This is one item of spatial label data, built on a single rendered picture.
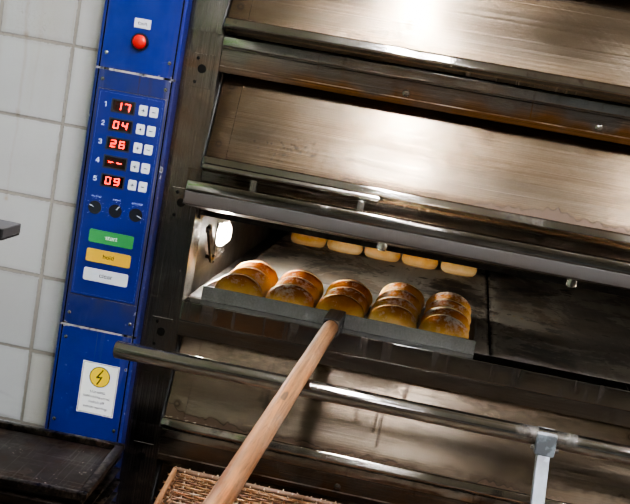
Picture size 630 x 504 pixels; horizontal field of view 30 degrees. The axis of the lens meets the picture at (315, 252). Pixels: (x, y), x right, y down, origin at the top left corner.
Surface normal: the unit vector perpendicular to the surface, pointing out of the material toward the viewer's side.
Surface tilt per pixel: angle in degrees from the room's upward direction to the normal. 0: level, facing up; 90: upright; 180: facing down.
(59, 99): 90
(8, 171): 90
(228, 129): 70
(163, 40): 90
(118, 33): 90
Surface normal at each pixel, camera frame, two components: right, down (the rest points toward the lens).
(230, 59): -0.14, 0.14
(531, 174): -0.07, -0.20
